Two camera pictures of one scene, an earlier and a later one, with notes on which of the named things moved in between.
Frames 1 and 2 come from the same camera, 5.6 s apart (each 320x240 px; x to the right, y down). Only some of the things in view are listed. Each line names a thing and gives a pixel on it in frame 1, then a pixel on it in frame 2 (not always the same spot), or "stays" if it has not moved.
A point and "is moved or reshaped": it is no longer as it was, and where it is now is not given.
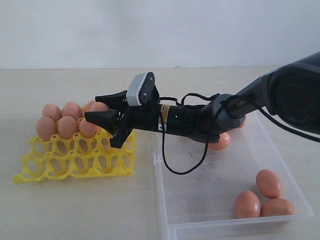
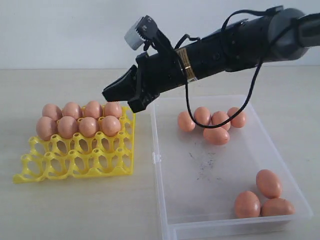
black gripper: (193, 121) -> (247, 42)
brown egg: (52, 110) stays
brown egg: (72, 109) stays
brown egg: (269, 183) stays
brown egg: (98, 106) is moved or reshaped
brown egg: (45, 127) stays
